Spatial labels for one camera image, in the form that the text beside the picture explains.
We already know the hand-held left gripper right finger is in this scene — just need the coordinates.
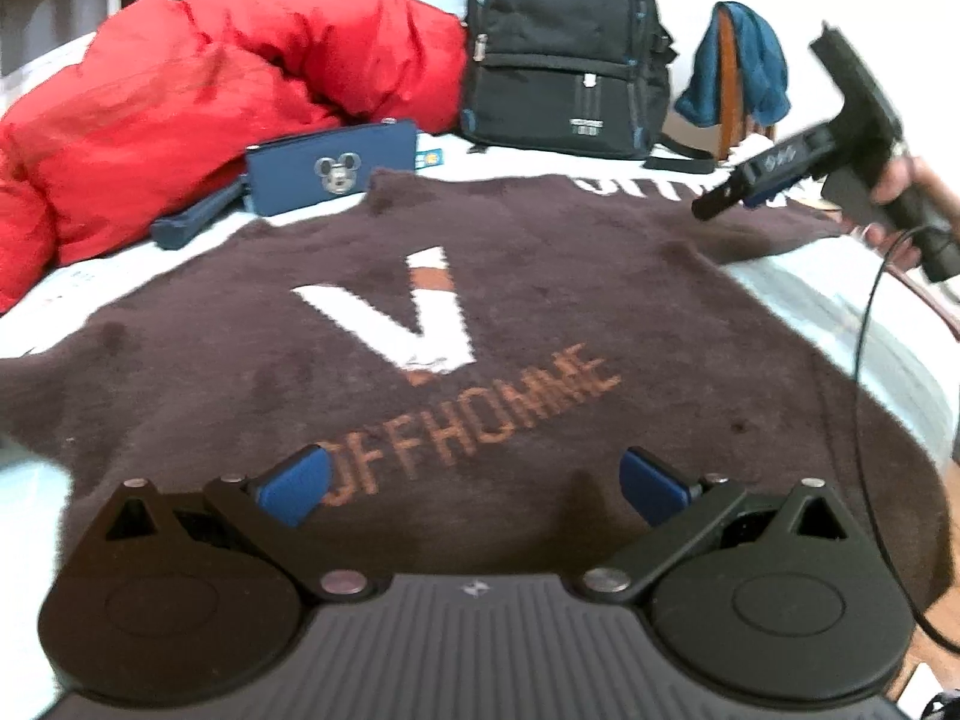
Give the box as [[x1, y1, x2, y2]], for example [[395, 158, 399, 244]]
[[574, 447, 860, 605]]

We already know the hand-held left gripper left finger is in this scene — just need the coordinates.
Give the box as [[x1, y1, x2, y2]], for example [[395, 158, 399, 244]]
[[97, 444, 376, 605]]

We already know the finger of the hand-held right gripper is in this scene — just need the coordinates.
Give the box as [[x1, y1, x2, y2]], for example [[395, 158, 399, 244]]
[[690, 163, 796, 223]]

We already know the brown fuzzy sweater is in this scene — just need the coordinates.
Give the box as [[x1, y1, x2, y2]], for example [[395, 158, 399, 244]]
[[0, 169, 950, 616]]

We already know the person's right hand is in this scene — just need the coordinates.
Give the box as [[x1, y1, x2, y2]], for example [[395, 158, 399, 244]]
[[862, 156, 960, 272]]

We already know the teal blue garment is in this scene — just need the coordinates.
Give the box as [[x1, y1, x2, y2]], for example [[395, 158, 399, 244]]
[[673, 1, 792, 130]]

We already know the wooden chair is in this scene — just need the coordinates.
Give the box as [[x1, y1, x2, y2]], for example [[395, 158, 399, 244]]
[[712, 4, 777, 162]]

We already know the black backpack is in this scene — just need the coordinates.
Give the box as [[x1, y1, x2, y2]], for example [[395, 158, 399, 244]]
[[457, 0, 717, 175]]

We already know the dark blue folded umbrella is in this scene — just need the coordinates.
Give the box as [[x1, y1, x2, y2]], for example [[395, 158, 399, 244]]
[[150, 180, 252, 250]]

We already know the blue mouse-print pouch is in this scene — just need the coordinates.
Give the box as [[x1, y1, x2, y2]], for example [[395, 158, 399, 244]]
[[244, 118, 419, 217]]

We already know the red quilt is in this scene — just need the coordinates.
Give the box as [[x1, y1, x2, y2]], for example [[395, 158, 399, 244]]
[[0, 0, 470, 312]]

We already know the black cable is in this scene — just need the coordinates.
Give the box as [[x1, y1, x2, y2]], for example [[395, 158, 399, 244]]
[[853, 236, 960, 653]]

